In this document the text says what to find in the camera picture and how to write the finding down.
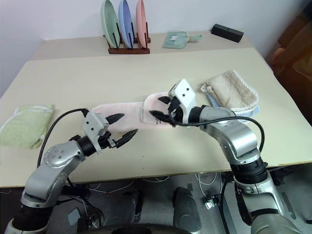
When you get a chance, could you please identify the beige folded towel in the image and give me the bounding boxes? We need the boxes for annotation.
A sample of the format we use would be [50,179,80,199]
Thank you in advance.
[200,70,260,113]

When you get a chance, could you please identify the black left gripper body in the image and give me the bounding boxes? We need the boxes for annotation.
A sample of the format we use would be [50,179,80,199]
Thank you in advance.
[98,131,118,150]

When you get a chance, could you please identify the pink plate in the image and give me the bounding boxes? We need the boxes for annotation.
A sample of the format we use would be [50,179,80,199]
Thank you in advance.
[136,0,148,49]

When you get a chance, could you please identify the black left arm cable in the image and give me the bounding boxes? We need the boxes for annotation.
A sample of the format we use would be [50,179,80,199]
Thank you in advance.
[37,108,90,169]

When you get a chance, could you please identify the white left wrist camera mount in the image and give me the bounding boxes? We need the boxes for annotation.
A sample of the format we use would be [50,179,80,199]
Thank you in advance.
[82,112,110,154]

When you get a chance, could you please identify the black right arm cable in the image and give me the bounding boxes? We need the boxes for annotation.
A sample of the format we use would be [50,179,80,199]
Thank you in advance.
[175,116,266,162]

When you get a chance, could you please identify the dark rounded robot body edge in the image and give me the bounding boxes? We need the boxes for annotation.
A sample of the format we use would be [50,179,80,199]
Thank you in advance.
[96,222,197,234]

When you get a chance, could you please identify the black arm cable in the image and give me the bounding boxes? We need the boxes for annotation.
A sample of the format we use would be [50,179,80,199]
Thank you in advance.
[175,116,266,162]
[37,108,90,169]

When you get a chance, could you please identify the blue plate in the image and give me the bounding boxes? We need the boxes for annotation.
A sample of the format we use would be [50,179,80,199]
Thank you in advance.
[118,0,134,48]

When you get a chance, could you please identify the teal folded cloth with label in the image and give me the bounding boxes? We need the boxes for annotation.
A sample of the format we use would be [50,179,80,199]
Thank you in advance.
[162,31,190,49]

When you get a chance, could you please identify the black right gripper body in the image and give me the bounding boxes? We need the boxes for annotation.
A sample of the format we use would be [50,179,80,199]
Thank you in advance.
[167,97,186,128]

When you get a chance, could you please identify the pink towel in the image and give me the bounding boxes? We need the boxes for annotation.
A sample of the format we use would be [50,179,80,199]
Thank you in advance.
[91,92,181,134]

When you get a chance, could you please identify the dark grey rounded robot foot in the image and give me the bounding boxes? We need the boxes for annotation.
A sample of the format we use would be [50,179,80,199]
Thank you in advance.
[172,186,202,233]
[103,191,144,229]

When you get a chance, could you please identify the brown cardboard box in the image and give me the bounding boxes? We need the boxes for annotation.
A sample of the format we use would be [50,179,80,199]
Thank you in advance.
[267,13,312,112]

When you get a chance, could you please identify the black rectangular box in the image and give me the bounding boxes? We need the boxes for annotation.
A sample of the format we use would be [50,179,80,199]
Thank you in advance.
[211,23,245,44]

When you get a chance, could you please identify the light green folded towel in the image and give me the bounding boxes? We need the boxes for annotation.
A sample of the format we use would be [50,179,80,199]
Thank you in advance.
[0,104,55,150]

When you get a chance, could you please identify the dark wooden plate rack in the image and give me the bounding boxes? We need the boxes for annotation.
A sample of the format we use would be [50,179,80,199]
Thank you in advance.
[107,21,151,55]

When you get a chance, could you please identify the white floor cables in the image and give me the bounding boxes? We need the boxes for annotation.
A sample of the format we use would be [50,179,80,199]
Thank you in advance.
[140,172,234,195]

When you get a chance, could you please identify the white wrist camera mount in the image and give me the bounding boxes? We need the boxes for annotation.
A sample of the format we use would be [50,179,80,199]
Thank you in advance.
[168,78,197,122]
[82,112,110,154]

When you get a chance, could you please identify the green plate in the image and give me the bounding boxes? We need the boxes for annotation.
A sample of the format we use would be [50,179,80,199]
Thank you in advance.
[100,0,120,48]

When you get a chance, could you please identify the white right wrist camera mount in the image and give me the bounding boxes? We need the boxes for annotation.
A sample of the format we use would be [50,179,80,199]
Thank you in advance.
[168,78,197,122]

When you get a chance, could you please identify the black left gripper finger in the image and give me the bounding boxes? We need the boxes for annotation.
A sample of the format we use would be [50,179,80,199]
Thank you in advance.
[114,129,139,149]
[105,113,126,126]

